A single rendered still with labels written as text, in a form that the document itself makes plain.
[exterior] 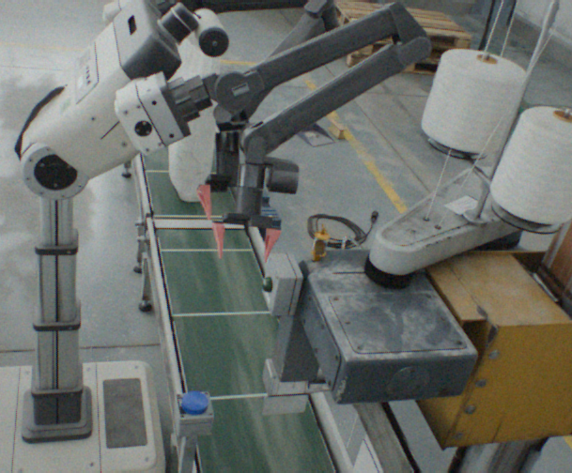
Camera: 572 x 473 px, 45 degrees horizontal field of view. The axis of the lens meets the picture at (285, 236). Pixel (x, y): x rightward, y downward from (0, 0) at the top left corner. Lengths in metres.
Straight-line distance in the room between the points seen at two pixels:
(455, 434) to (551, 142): 0.60
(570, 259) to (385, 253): 0.37
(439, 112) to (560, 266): 0.37
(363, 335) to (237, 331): 1.47
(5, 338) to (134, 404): 0.84
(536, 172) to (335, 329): 0.40
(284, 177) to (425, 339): 0.50
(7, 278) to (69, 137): 1.82
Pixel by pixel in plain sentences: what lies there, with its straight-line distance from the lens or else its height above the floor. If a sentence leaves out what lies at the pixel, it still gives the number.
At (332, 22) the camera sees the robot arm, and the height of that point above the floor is 1.58.
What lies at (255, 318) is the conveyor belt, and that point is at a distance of 2.63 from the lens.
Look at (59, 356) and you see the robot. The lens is 2.14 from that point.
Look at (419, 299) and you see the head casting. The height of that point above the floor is 1.34.
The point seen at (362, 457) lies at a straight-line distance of 1.48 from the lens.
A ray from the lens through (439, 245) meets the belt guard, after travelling 1.28.
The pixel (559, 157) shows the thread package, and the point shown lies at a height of 1.65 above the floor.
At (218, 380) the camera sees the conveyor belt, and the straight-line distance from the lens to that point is 2.36.
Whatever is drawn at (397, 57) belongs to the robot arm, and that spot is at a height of 1.63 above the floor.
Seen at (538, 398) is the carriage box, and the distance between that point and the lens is 1.46.
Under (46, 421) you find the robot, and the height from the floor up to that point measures 0.31.
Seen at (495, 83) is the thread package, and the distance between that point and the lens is 1.32.
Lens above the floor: 2.03
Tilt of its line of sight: 32 degrees down
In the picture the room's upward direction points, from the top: 11 degrees clockwise
